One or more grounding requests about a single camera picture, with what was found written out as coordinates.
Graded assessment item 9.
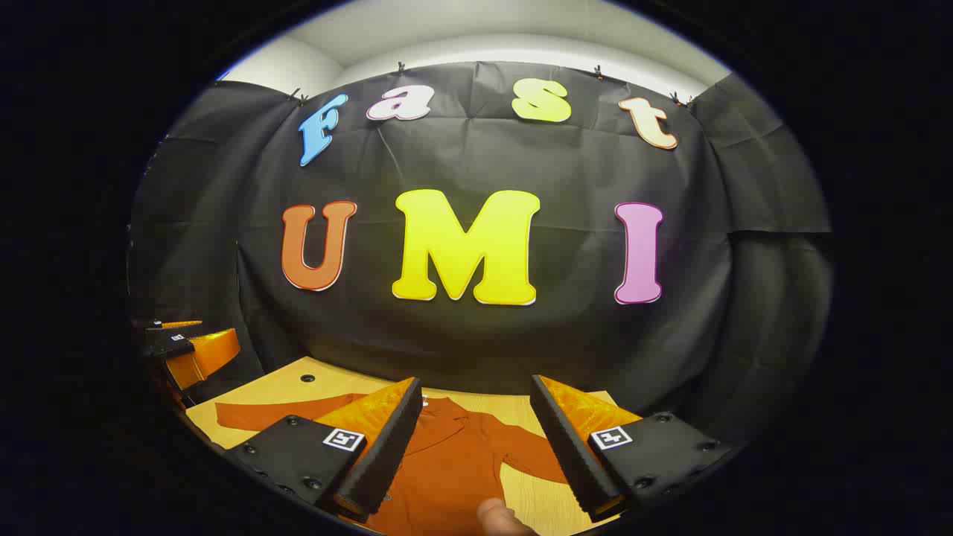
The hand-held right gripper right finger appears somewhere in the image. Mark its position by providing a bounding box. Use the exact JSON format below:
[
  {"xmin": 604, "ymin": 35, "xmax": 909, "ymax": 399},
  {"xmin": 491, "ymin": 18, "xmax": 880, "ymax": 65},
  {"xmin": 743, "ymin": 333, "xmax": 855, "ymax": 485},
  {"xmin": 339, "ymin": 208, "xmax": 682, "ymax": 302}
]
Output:
[{"xmin": 530, "ymin": 374, "xmax": 734, "ymax": 522}]

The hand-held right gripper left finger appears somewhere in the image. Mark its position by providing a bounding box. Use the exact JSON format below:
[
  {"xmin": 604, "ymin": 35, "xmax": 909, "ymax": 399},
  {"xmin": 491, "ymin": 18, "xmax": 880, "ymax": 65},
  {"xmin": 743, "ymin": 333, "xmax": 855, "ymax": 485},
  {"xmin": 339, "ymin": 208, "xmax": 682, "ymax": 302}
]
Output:
[{"xmin": 223, "ymin": 376, "xmax": 424, "ymax": 522}]

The orange ribbed cardigan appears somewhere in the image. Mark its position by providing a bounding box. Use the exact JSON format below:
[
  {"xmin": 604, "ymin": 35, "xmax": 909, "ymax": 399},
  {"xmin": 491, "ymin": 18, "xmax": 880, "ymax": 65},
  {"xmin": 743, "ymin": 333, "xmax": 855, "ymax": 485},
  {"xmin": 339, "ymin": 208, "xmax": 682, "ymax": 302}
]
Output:
[{"xmin": 214, "ymin": 393, "xmax": 574, "ymax": 536}]

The black backdrop cloth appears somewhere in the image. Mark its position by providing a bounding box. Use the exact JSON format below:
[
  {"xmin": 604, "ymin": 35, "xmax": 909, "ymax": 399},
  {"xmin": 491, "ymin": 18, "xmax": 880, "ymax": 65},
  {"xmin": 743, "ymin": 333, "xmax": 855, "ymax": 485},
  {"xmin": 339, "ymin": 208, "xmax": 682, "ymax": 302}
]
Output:
[{"xmin": 128, "ymin": 61, "xmax": 833, "ymax": 447}]

